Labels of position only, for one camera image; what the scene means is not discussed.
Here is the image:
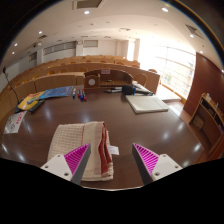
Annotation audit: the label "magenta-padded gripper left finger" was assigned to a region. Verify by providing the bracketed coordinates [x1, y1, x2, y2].
[40, 143, 92, 186]

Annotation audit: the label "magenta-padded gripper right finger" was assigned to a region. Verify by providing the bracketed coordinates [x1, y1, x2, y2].
[131, 142, 183, 186]

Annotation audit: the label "beige towel with red stripes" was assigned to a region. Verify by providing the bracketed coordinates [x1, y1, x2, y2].
[47, 121, 120, 182]

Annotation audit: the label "white paper with red print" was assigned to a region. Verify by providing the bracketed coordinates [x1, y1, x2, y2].
[3, 110, 28, 135]

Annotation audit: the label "black remote control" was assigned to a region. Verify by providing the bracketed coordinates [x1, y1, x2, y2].
[28, 99, 46, 114]

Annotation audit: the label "white notepad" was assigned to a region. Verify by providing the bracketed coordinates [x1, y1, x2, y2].
[125, 95, 170, 115]

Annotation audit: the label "wooden shelf unit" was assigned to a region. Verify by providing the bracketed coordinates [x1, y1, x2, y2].
[188, 92, 224, 162]

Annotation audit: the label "blue booklet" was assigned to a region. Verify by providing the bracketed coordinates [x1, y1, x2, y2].
[38, 85, 75, 101]

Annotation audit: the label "black handheld microphone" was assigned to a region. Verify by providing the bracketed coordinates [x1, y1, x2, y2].
[121, 84, 137, 96]

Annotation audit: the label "wooden lecture hall seat rows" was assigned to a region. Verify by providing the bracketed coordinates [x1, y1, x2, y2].
[0, 54, 161, 116]

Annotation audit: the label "black gooseneck desk microphone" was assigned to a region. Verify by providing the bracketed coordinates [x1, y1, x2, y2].
[2, 66, 21, 105]

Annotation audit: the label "wooden desk organizer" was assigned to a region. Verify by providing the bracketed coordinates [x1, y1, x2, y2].
[82, 68, 135, 91]

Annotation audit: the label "large bright window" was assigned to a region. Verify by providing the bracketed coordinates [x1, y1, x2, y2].
[137, 41, 197, 100]

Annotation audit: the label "round ceiling lights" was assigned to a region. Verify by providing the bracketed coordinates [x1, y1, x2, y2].
[12, 3, 224, 75]

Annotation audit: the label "square ceiling vent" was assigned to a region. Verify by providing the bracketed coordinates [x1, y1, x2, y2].
[72, 0, 106, 11]

